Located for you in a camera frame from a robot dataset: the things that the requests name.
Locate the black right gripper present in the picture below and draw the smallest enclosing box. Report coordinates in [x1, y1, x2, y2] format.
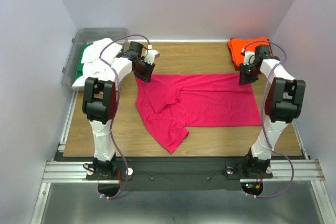
[237, 61, 261, 85]

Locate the pink t shirt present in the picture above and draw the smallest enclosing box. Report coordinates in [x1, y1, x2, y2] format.
[135, 73, 261, 153]

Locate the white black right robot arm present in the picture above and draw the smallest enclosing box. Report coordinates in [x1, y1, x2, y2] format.
[239, 40, 306, 177]

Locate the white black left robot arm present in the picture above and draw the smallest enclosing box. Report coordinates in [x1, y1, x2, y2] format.
[82, 39, 159, 179]

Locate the dark red folded t shirt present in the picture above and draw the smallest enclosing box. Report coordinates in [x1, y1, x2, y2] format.
[227, 37, 273, 71]

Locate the clear plastic bin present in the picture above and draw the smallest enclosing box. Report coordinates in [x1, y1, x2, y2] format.
[61, 27, 129, 89]

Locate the white t shirt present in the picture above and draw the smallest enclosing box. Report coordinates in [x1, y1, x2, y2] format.
[72, 38, 115, 88]

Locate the green t shirt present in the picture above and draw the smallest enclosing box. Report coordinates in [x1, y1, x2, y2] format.
[75, 43, 92, 83]

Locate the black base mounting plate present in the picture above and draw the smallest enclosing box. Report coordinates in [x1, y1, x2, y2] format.
[83, 156, 272, 191]

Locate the small electronics board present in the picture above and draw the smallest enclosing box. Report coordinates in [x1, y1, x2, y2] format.
[245, 182, 263, 191]

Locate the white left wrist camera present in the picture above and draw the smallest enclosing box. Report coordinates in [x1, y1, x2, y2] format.
[144, 45, 160, 65]

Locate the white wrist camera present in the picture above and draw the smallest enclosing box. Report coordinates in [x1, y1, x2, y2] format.
[241, 51, 255, 66]
[144, 45, 160, 65]

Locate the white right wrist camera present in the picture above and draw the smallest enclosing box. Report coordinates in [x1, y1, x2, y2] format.
[241, 51, 255, 66]

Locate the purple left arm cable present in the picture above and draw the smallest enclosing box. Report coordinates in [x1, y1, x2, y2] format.
[99, 34, 153, 200]

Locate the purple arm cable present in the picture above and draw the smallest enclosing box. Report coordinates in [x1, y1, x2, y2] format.
[99, 34, 153, 200]
[240, 41, 295, 200]

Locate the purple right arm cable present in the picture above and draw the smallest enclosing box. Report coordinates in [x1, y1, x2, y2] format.
[240, 41, 295, 200]

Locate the aluminium frame rail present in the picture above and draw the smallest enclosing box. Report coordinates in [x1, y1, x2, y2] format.
[42, 159, 325, 183]

